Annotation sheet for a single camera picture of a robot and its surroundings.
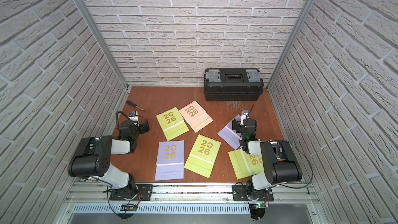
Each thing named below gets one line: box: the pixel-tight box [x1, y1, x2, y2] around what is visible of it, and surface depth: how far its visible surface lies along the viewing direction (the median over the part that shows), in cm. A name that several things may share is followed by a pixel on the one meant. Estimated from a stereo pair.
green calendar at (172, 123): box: [155, 106, 190, 142], surface depth 100 cm
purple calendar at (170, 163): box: [154, 140, 184, 181], surface depth 85 cm
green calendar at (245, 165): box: [228, 148, 264, 180], surface depth 85 cm
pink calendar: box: [178, 100, 214, 134], surface depth 103 cm
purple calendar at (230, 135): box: [217, 114, 242, 151], surface depth 94 cm
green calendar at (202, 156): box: [183, 133, 222, 179], surface depth 87 cm
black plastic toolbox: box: [203, 67, 265, 102], surface depth 103 cm
